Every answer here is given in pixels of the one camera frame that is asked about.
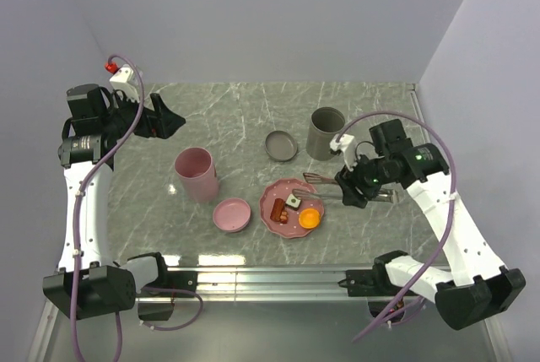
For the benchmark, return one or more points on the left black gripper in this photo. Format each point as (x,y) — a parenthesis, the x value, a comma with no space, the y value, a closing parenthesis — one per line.
(168,124)

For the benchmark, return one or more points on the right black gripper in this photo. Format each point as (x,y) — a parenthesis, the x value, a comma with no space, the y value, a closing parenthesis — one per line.
(348,179)

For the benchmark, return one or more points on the metal food tongs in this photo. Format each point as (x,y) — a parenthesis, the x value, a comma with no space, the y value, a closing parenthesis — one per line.
(384,196)

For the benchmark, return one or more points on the orange fruit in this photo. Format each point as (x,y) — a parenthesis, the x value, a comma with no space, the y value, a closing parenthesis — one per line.
(309,218)

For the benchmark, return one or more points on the sushi roll piece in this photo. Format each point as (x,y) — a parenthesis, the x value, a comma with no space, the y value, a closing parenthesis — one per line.
(293,202)

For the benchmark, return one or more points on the small bacon piece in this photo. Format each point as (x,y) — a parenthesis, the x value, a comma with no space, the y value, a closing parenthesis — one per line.
(283,218)

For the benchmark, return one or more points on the brown sausage piece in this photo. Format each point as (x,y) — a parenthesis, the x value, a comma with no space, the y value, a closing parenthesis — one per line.
(278,207)

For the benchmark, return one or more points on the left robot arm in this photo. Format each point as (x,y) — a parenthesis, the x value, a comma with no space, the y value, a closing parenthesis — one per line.
(88,282)

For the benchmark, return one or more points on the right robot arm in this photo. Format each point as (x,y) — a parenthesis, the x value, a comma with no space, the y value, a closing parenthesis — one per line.
(464,278)

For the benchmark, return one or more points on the pink cylindrical container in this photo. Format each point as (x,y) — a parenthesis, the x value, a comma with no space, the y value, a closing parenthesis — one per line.
(197,172)

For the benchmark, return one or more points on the pink dotted plate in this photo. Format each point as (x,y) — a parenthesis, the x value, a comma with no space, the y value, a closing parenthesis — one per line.
(281,189)

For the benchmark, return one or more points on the grey cylindrical container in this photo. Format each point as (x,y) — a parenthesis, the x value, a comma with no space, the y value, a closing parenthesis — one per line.
(325,123)

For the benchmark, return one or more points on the grey container lid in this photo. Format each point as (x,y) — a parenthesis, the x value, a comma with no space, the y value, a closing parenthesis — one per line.
(280,146)

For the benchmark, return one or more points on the pink container lid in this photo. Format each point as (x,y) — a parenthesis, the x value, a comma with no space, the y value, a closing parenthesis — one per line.
(232,215)

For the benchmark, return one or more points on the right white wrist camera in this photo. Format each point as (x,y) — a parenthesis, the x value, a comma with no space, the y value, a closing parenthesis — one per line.
(346,145)

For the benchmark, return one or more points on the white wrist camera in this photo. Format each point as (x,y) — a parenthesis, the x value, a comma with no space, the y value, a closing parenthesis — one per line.
(124,79)
(346,145)

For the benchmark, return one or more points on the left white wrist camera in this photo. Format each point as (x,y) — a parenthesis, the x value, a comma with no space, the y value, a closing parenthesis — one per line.
(124,79)

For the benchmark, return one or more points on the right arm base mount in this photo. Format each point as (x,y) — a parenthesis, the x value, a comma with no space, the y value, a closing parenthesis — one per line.
(369,284)

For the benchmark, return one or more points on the aluminium mounting rail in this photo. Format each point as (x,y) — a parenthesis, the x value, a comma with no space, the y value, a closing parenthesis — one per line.
(307,313)

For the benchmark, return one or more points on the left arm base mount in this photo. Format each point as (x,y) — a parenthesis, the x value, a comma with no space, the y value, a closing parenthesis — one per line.
(169,290)

